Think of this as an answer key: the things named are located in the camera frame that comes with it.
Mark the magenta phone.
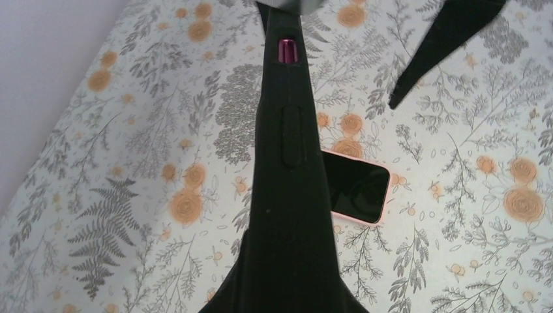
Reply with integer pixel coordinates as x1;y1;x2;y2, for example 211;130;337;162
278;38;299;64

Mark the black phone case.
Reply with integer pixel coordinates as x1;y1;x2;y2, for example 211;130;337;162
203;1;365;312

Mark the floral patterned table mat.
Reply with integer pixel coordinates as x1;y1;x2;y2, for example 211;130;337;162
0;0;553;313

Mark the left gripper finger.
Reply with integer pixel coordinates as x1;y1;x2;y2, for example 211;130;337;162
388;0;507;110

